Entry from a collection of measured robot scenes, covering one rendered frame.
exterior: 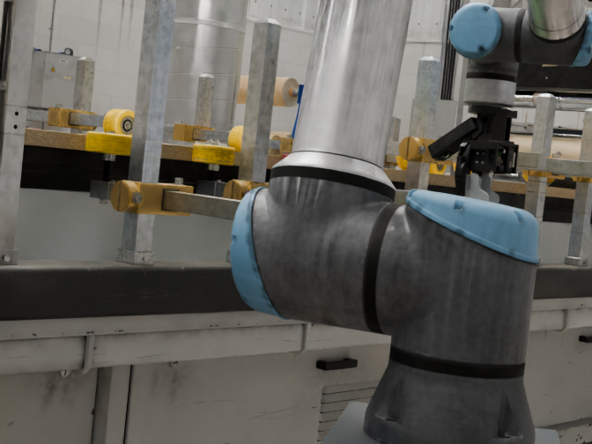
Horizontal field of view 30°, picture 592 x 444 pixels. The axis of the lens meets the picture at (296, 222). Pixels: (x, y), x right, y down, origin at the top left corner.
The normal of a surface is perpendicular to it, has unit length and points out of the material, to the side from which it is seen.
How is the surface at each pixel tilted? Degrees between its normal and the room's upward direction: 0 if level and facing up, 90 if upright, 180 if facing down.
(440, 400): 70
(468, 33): 90
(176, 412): 90
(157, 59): 90
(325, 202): 79
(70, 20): 90
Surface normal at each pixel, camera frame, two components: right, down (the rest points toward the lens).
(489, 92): -0.16, 0.04
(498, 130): -0.67, -0.04
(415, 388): -0.56, -0.36
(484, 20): -0.46, 0.00
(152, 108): 0.74, 0.11
